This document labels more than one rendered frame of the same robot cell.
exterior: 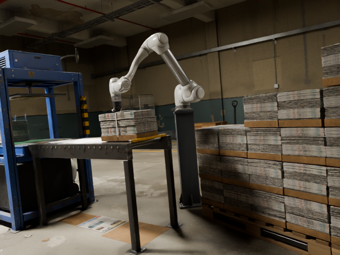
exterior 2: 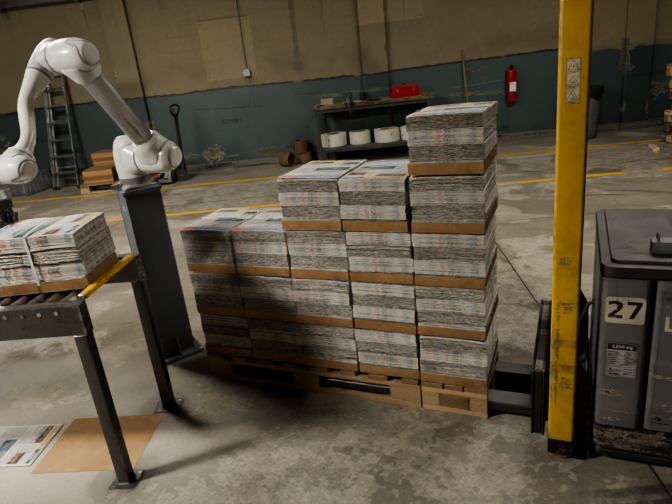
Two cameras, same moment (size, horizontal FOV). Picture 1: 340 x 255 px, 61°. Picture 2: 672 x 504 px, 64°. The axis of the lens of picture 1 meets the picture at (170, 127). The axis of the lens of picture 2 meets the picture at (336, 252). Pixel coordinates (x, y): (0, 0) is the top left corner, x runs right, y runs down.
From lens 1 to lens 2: 0.65 m
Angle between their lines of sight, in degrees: 34
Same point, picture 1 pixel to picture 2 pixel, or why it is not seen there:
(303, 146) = (382, 259)
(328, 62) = (415, 141)
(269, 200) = (332, 336)
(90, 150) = not seen: outside the picture
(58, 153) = not seen: outside the picture
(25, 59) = not seen: outside the picture
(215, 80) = (125, 58)
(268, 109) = (324, 202)
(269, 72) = (232, 46)
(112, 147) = (40, 316)
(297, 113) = (371, 211)
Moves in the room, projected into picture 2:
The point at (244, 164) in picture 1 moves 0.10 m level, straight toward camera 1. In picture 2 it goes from (286, 288) to (291, 295)
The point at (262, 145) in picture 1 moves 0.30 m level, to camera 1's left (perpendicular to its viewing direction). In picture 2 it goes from (316, 258) to (254, 278)
